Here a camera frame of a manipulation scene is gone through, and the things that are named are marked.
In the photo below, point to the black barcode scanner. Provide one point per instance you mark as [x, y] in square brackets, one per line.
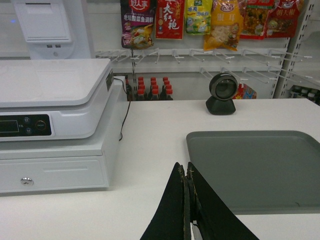
[223, 88]

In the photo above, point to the white receipt printer terminal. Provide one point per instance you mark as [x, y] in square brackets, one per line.
[55, 29]

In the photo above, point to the red pepper packet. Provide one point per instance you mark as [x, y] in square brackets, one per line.
[282, 20]

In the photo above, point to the white wire hook rack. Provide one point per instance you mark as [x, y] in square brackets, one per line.
[265, 65]

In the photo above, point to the yellow green seasoning packet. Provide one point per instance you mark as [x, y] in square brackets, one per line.
[197, 17]

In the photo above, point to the grey silver tray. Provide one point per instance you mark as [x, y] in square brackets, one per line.
[260, 171]

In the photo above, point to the purple fish seasoning packet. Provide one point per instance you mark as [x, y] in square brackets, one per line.
[137, 22]

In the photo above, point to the red chili packet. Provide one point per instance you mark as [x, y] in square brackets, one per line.
[255, 18]

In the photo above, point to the red cap soy bottles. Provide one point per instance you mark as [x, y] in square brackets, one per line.
[155, 93]

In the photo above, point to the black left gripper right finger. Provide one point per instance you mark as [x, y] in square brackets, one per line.
[214, 220]

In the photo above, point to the red tea packet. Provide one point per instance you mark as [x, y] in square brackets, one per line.
[169, 22]

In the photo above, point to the white checkout scale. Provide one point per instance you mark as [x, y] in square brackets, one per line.
[53, 99]

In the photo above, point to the red snack packet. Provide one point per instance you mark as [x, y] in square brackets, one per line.
[245, 92]

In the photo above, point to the white slotted shelf upright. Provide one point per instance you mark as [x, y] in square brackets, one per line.
[302, 66]

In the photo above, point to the yellow white fungus packet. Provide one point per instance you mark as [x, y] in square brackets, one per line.
[226, 25]

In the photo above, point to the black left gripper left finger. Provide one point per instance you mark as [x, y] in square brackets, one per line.
[172, 219]

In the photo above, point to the white cash drawer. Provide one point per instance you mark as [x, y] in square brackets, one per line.
[37, 166]

